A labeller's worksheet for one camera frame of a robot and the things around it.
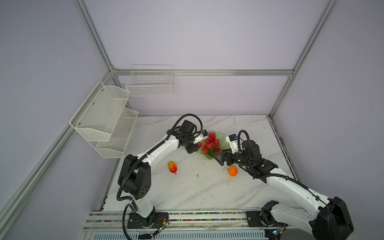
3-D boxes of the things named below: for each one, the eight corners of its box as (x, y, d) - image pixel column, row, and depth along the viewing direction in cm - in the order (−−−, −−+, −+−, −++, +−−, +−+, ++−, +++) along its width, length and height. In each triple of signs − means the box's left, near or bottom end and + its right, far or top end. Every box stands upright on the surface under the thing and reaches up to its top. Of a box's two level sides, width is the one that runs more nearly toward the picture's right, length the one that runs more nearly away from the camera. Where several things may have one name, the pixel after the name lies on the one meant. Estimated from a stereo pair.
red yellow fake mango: (167, 171, 93) (165, 167, 89) (170, 164, 96) (169, 160, 92) (175, 174, 91) (175, 171, 87) (179, 167, 94) (178, 164, 91)
